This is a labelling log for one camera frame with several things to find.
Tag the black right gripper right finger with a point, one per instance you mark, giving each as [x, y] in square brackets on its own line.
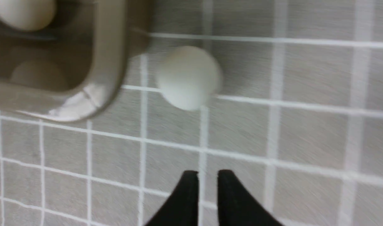
[236, 206]

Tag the white table-tennis ball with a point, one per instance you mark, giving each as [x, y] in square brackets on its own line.
[27, 15]
[189, 77]

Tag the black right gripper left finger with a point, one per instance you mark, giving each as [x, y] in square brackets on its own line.
[182, 207]

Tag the olive plastic bin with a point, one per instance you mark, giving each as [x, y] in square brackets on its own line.
[73, 68]

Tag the grey checked tablecloth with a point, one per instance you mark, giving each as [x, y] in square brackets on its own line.
[299, 119]

